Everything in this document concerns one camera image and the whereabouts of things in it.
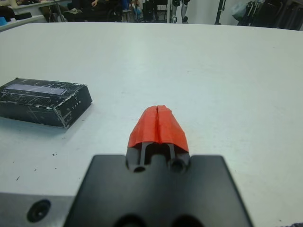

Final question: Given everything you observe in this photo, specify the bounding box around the black gantry crane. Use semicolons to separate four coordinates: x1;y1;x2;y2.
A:
214;0;225;26

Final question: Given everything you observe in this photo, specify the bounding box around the seated person in black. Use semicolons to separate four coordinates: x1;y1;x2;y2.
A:
63;0;124;22

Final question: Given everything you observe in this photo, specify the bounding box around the grey plastic bag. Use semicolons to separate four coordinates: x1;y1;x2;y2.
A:
231;2;247;21

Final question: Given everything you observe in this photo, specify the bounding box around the flat black case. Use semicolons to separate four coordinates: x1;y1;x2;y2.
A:
14;13;33;21

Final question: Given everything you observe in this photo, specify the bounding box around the large black robot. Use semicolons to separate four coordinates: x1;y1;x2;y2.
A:
236;0;303;31

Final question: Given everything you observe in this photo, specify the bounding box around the silver humanoid robot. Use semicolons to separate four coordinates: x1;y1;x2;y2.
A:
171;0;190;24

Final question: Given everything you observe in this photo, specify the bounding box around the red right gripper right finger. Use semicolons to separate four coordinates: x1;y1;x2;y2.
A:
157;104;191;174

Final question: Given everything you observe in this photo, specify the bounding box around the black computer tower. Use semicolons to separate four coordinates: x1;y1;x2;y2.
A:
142;0;160;22

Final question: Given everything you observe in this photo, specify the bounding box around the white side table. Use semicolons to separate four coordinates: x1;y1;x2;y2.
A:
0;14;45;33

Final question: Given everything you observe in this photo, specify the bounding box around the black camera box lid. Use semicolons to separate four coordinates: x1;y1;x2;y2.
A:
0;77;93;130

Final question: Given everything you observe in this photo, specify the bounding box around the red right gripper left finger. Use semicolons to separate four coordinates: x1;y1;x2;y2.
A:
125;105;158;173

